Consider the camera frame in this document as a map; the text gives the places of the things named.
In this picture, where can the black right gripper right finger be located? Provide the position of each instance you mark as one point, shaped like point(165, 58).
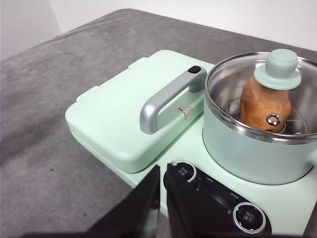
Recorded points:
point(188, 215)

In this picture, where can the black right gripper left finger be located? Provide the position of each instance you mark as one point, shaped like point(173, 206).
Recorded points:
point(133, 213)

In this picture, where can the silver control knob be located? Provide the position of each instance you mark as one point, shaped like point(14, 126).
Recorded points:
point(185, 171)
point(248, 218)

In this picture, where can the brown potato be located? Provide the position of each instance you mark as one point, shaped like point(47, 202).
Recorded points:
point(255, 106)

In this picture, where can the green breakfast machine base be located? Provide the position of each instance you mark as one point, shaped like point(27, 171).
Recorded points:
point(284, 198)

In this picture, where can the glass lid with green knob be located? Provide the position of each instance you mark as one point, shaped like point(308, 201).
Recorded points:
point(280, 67)

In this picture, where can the steel steamer rack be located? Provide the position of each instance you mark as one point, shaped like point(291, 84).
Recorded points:
point(296, 126)

